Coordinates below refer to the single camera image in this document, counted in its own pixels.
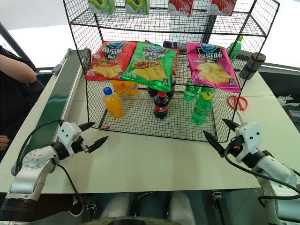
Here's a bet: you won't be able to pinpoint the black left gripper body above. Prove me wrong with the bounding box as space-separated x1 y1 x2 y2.
70 135 88 157

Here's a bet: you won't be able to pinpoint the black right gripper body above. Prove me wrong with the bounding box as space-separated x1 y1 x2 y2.
225 135 245 158

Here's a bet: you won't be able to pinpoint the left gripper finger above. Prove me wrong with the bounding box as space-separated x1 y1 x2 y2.
84 135 109 154
78 121 96 132

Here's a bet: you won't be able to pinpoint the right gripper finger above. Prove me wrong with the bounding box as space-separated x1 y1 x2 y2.
202 129 225 158
222 118 240 135

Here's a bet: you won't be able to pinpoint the green conveyor belt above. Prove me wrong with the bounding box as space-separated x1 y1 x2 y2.
22 47 92 155

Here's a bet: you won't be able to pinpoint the person's bare hand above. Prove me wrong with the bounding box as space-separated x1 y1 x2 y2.
0 135 11 151

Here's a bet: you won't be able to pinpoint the green soda bottle yellow cap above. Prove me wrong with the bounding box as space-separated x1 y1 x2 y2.
191 91 214 125

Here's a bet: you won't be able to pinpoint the orange soda bottle blue cap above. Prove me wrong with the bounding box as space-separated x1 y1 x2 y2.
102 87 125 120

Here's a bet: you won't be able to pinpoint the magenta potato chips bag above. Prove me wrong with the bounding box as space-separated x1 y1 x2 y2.
186 42 241 93

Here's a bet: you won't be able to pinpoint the black and white sneaker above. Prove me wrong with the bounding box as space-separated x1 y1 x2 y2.
276 94 300 106

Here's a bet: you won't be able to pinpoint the black cylindrical container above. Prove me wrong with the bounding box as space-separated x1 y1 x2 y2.
239 52 267 81

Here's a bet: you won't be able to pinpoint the cola bottle red cap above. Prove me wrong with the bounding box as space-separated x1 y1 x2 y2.
153 90 170 120

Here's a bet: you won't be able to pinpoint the grey rounded robot leg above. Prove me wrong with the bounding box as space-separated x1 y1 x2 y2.
168 190 196 225
100 193 131 225

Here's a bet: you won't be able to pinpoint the red potato chips bag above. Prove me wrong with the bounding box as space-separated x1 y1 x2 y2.
84 40 138 82

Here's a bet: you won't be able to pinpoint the person's black clothed body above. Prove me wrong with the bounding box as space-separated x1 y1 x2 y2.
0 45 45 163

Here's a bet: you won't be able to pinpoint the green bottle with green cap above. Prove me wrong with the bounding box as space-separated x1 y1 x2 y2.
226 36 244 64

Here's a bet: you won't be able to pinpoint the green potato chips bag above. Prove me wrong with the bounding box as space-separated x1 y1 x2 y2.
121 41 177 93

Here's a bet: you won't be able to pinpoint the red snack packet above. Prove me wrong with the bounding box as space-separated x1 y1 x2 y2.
172 48 188 76

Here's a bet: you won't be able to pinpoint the purple snack packet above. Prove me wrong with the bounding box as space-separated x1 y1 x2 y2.
163 40 186 50

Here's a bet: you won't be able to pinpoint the dark metal bar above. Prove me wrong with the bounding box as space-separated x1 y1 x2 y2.
0 22 38 73

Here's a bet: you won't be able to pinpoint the strawberry milk carton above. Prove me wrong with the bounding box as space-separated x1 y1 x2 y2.
168 0 195 17
209 0 238 16

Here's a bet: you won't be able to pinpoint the green apple juice carton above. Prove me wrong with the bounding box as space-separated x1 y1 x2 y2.
125 0 150 15
88 0 116 15

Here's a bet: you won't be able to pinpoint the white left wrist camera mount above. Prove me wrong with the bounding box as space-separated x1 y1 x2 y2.
57 121 82 157

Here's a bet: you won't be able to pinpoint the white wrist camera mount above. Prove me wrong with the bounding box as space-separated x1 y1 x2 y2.
234 121 263 164
57 121 82 157

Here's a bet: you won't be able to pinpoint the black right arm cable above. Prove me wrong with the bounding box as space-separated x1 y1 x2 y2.
224 140 300 208

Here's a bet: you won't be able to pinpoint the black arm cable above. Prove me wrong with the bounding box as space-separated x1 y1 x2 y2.
11 119 86 218
224 140 300 208

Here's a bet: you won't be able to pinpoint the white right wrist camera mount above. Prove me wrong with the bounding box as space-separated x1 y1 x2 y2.
234 121 263 164

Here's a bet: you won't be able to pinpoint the red handled scissors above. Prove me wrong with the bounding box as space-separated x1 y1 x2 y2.
226 94 249 125

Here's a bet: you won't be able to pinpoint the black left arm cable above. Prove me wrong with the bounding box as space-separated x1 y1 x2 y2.
11 119 86 218

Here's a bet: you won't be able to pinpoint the black wire mesh rack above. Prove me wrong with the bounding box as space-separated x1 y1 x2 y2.
62 0 281 143

